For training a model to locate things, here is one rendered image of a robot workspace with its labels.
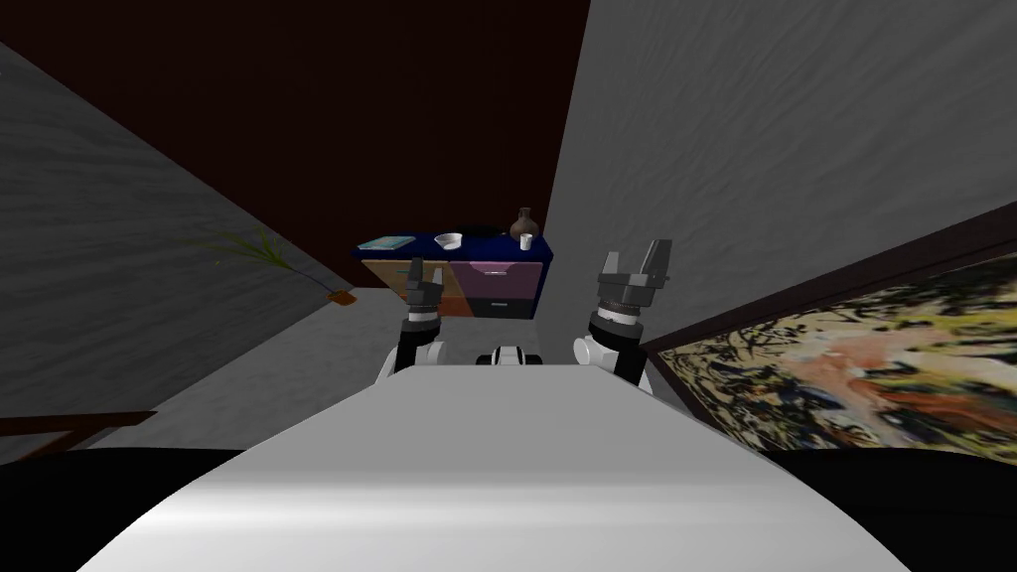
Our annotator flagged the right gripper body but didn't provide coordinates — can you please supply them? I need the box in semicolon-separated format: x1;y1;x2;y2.
596;271;668;312

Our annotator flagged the green plant in orange pot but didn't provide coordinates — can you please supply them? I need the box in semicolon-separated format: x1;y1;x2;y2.
186;227;359;309

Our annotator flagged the dark framed colourful painting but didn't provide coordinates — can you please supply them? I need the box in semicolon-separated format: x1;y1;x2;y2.
639;203;1017;464

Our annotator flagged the blue cabinet with coloured drawers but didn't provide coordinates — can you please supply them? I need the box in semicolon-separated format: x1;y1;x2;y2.
352;207;555;322

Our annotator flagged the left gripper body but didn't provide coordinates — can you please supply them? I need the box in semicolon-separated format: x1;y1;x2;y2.
402;277;446;319

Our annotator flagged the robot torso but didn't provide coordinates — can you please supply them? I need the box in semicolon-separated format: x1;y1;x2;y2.
74;343;915;572

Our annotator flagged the brown wooden frame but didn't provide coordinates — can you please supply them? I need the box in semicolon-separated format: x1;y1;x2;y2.
0;409;159;464

